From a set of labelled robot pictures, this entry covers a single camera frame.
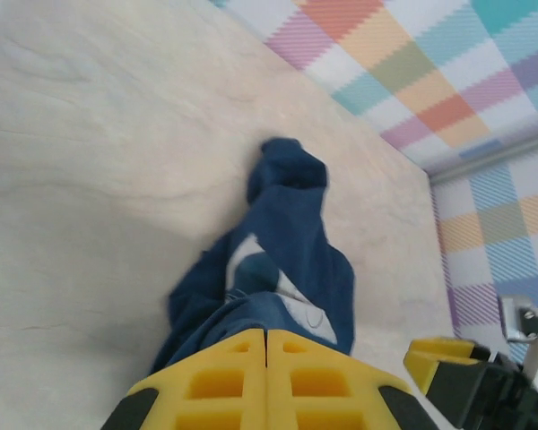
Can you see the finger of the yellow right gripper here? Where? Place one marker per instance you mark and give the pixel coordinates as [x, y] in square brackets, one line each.
[430, 351]

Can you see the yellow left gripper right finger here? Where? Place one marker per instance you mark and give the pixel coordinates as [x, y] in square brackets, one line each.
[367, 380]

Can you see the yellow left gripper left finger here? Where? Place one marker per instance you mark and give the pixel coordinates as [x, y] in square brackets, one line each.
[170, 380]

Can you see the navy blue t-shirt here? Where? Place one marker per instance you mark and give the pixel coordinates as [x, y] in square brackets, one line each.
[291, 224]

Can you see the aluminium side rail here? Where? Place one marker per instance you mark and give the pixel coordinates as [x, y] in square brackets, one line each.
[441, 251]

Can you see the aluminium frame post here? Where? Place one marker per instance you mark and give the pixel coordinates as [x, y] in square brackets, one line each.
[497, 157]

